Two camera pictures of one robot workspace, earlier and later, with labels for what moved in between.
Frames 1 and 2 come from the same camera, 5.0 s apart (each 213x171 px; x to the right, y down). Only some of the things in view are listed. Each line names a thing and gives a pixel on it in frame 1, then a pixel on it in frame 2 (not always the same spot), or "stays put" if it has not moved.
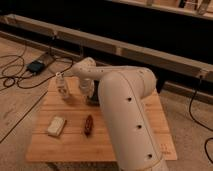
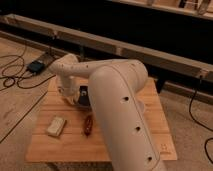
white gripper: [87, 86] -> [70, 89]
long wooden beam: [127, 52] stays put
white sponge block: [56, 126] stays put
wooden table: [76, 130] stays put
